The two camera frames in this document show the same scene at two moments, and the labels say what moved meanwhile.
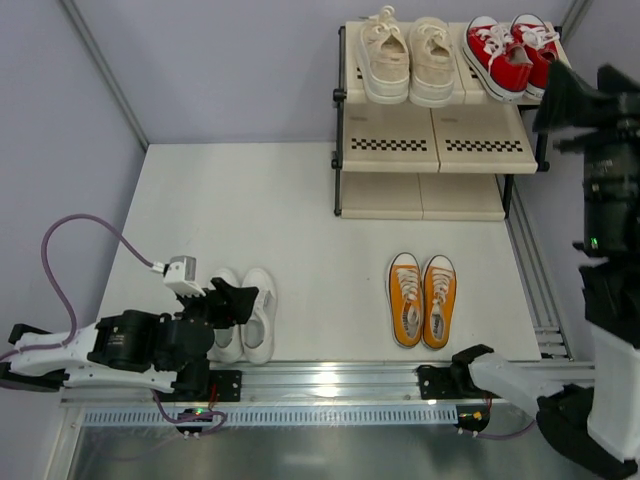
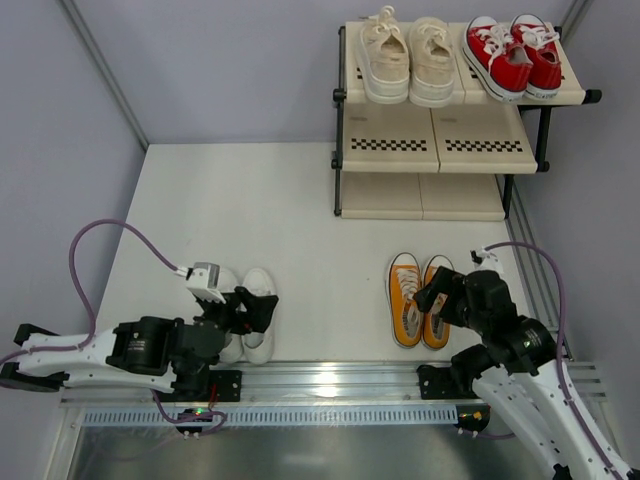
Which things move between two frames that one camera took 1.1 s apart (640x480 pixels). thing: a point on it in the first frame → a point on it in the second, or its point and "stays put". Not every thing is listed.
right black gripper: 605,129 → 454,295
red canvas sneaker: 540,43 stays put
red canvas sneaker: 501,67 stays put
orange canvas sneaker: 406,299 stays put
